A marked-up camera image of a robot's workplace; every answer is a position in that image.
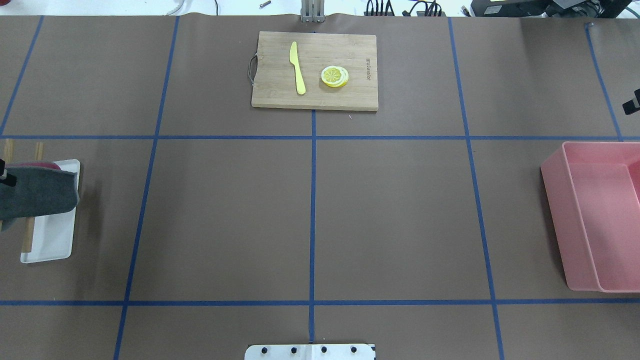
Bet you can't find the yellow plastic knife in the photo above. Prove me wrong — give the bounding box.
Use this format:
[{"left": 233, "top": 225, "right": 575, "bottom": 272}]
[{"left": 288, "top": 41, "right": 307, "bottom": 96}]

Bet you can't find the aluminium frame post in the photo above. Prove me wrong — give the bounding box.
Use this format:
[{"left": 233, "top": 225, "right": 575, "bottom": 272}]
[{"left": 301, "top": 0, "right": 326, "bottom": 23}]

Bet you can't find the pink plastic bin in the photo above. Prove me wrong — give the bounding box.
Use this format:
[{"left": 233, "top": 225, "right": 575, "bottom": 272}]
[{"left": 541, "top": 141, "right": 640, "bottom": 293}]

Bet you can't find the white rectangular tray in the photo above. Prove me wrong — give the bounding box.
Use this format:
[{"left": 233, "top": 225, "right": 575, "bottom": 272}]
[{"left": 20, "top": 159, "right": 81, "bottom": 264}]

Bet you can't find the grey wiping cloth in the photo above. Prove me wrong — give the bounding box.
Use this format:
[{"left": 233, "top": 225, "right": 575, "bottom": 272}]
[{"left": 0, "top": 162, "right": 79, "bottom": 222}]

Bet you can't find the bamboo cutting board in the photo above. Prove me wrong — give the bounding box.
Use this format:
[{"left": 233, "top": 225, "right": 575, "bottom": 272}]
[{"left": 251, "top": 30, "right": 379, "bottom": 112}]

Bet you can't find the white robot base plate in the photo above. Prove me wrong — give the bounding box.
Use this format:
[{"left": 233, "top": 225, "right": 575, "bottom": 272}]
[{"left": 244, "top": 343, "right": 377, "bottom": 360}]

